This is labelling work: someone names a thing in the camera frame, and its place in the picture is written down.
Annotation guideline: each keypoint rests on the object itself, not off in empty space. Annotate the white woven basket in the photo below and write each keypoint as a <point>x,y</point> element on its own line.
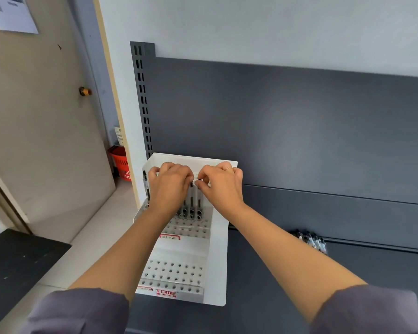
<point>119,135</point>

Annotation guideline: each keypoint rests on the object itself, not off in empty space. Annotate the beige door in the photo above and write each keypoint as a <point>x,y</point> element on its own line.
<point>45,128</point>

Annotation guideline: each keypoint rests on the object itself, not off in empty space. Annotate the person's left forearm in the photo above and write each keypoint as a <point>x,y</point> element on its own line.
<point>122,253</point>

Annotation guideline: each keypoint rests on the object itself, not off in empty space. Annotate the dark grey shelf unit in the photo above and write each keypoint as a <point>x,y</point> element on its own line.
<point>299,128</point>

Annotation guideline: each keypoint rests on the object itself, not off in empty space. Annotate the brass door knob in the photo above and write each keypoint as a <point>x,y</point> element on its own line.
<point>85,91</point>

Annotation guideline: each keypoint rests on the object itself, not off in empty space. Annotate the grey left sleeve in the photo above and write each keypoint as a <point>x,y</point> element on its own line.
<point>76,313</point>

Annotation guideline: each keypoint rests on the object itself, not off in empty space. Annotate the grey sleeve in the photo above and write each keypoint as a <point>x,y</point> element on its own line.
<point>369,313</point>
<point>76,313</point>

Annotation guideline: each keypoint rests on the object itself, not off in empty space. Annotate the person's left hand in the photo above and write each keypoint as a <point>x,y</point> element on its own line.
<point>169,191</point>

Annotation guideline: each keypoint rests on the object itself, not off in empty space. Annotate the white tiered pen holder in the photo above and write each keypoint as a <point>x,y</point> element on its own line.
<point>216,260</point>

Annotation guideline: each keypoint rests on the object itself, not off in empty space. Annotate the grey right sleeve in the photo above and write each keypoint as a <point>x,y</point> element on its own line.
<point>369,313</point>

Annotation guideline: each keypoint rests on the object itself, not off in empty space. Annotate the row of clear-barrel pens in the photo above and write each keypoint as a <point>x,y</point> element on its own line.
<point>311,241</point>

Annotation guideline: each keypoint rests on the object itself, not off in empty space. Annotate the red plastic basket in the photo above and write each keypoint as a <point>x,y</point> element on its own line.
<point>122,163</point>

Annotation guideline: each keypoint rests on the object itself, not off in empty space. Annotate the clear-barrel pen group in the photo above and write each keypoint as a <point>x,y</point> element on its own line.
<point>192,208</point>

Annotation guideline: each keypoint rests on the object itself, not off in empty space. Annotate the person's right forearm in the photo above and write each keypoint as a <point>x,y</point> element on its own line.
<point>299,260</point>

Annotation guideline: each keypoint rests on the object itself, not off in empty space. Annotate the brown door frame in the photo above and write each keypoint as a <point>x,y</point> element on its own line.
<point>5,201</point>

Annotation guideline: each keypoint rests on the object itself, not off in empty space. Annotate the person's right hand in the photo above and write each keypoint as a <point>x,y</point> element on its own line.
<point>224,189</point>

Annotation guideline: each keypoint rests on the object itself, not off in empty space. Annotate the white paper notice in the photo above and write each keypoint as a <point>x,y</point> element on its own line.
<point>12,13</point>

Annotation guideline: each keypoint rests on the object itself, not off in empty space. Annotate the white slotted shelf upright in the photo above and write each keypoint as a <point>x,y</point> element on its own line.
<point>143,100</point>

